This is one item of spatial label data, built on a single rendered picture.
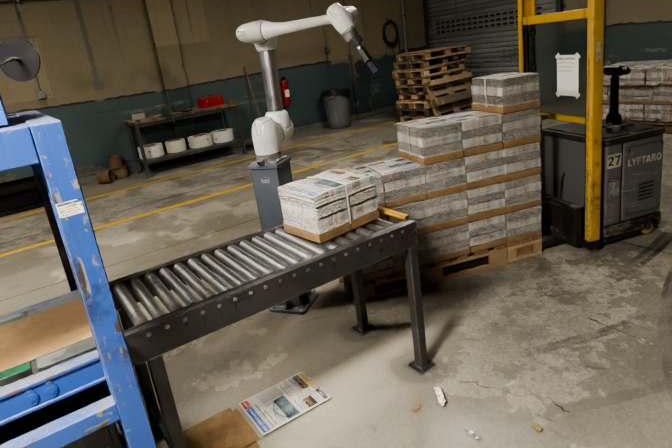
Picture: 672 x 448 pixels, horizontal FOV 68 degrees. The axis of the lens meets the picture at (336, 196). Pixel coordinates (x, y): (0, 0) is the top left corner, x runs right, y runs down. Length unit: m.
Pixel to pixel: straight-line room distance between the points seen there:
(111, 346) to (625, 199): 3.44
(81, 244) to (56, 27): 7.71
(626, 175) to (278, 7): 7.71
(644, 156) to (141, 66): 7.57
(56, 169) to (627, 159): 3.50
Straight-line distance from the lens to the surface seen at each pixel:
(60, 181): 1.52
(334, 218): 2.28
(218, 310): 1.97
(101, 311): 1.63
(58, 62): 9.10
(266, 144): 3.08
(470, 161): 3.42
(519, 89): 3.56
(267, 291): 2.03
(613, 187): 4.00
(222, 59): 9.75
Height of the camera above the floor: 1.64
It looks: 17 degrees down
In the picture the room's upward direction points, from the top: 8 degrees counter-clockwise
